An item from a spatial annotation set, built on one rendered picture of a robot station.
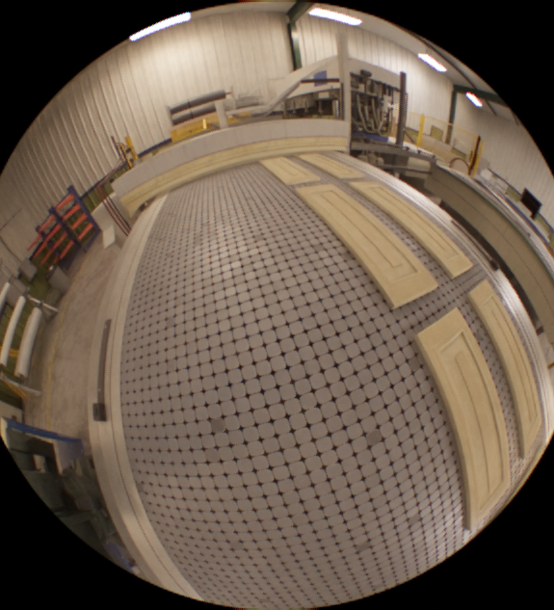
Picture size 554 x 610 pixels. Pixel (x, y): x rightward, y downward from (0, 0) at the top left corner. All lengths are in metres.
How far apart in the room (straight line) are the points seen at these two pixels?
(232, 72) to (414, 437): 6.52
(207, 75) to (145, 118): 1.93
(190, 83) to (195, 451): 6.38
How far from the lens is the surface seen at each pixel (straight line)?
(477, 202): 3.61
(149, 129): 6.22
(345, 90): 2.42
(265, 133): 1.77
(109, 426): 0.62
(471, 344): 0.57
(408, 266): 0.58
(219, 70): 6.27
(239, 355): 0.39
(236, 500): 0.43
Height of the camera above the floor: 1.22
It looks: 57 degrees down
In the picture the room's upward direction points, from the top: 12 degrees counter-clockwise
